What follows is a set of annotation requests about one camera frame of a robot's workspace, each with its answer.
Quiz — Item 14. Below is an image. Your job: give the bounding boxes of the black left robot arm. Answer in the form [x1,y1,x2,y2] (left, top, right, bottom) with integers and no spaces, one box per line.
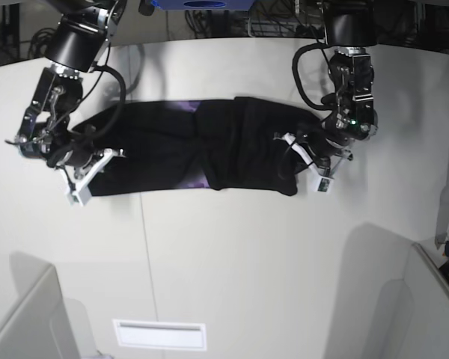
[278,1,378,191]

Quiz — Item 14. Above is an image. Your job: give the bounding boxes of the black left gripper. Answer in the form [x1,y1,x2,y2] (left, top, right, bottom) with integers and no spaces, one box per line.
[273,129,353,187]

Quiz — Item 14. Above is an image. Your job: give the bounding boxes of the coiled black cables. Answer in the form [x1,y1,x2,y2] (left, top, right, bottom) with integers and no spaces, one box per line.
[26,28,61,61]

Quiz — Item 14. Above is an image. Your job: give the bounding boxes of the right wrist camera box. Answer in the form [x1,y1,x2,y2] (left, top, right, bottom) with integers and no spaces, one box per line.
[65,187,92,206]

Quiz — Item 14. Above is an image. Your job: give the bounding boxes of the white slotted table plate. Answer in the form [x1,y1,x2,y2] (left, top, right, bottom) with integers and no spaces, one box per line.
[112,319,207,352]

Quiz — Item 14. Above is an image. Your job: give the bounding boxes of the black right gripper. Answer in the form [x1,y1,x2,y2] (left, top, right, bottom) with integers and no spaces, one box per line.
[46,130,125,191]

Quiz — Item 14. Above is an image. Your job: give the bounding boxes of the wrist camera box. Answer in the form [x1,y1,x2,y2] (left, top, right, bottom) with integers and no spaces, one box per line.
[65,187,92,206]
[311,176,334,194]

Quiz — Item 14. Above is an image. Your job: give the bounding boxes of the blue box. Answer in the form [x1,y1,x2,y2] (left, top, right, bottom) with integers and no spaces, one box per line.
[151,0,254,11]

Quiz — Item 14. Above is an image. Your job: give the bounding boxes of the white right partition panel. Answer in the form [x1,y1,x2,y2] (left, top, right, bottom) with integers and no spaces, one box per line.
[399,244,449,358]

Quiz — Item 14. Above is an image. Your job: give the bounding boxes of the white left partition panel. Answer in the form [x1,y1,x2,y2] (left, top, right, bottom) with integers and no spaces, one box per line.
[0,265,80,358]

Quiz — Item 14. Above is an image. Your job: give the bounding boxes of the white partition panel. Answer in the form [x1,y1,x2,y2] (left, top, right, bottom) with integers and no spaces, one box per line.
[0,265,80,358]
[399,244,449,358]

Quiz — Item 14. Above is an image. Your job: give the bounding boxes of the black T-shirt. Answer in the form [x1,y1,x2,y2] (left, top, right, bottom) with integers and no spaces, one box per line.
[89,97,318,197]

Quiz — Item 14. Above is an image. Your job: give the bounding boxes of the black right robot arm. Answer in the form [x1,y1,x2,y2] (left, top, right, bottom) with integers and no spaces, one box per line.
[10,1,126,206]

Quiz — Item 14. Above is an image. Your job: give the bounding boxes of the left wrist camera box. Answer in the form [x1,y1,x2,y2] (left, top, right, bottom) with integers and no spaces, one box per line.
[311,176,334,194]

